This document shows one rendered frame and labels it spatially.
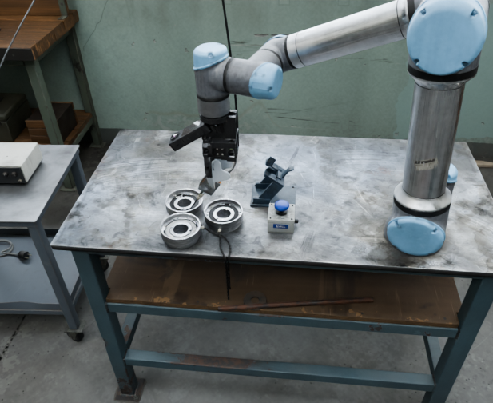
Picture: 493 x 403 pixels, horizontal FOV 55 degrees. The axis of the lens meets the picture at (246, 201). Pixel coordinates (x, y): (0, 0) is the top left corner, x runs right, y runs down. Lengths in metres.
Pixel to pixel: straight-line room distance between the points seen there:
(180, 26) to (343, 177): 1.60
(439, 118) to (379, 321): 0.70
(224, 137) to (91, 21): 1.92
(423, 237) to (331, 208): 0.38
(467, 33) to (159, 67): 2.27
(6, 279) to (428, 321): 1.61
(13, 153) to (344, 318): 1.25
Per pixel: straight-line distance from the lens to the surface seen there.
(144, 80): 2.99
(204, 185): 1.24
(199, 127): 1.12
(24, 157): 1.83
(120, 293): 1.51
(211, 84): 1.05
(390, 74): 2.86
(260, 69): 1.01
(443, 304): 1.53
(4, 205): 1.77
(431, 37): 0.85
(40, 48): 2.57
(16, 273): 2.21
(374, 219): 1.35
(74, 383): 2.05
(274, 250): 1.22
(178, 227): 1.28
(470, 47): 0.85
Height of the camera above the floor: 1.67
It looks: 39 degrees down
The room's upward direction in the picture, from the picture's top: 2 degrees counter-clockwise
